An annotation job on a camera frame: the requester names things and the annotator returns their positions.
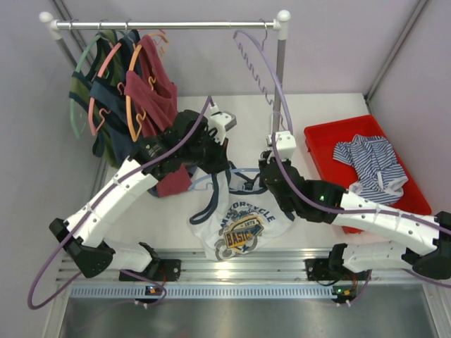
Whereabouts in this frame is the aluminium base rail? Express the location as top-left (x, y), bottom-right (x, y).
top-left (56, 248), bottom-right (451, 282)

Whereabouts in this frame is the olive green tank top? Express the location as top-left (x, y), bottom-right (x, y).
top-left (68, 30), bottom-right (119, 168)

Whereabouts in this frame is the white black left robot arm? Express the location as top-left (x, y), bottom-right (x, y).
top-left (49, 110), bottom-right (236, 280)

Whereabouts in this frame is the metal clothes rack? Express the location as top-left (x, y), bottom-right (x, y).
top-left (39, 10), bottom-right (291, 132)

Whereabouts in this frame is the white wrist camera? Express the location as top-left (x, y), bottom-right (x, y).
top-left (275, 130), bottom-right (297, 161)
top-left (208, 106), bottom-right (237, 144)

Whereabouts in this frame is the light blue hanger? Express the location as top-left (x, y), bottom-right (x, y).
top-left (188, 168), bottom-right (259, 192)

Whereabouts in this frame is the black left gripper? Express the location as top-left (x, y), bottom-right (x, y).
top-left (181, 130), bottom-right (230, 176)

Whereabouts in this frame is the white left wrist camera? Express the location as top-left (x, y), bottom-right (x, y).
top-left (208, 106), bottom-right (237, 144)

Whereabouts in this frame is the blue white striped garment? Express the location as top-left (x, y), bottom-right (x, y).
top-left (333, 134), bottom-right (408, 205)

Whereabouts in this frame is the green hanger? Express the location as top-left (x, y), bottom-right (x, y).
top-left (69, 34), bottom-right (104, 139)

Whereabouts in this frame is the white printed tank top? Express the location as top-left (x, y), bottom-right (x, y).
top-left (189, 163), bottom-right (295, 261)

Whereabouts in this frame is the perforated light blue cable duct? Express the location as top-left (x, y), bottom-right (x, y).
top-left (70, 284), bottom-right (352, 300)

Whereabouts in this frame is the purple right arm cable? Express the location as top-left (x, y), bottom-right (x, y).
top-left (271, 133), bottom-right (451, 235)

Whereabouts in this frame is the pink hanger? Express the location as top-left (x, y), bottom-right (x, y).
top-left (88, 41), bottom-right (122, 136)

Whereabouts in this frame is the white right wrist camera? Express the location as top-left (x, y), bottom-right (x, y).
top-left (275, 130), bottom-right (297, 161)

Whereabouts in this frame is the orange hanger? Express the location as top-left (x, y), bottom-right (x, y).
top-left (125, 33), bottom-right (170, 143)

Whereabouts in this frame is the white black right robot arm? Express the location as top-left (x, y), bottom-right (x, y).
top-left (259, 151), bottom-right (450, 282)

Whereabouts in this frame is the maroon tank top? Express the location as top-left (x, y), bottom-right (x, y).
top-left (123, 35), bottom-right (193, 198)

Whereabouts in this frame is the navy blue tank top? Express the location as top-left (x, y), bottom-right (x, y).
top-left (87, 30), bottom-right (199, 198)

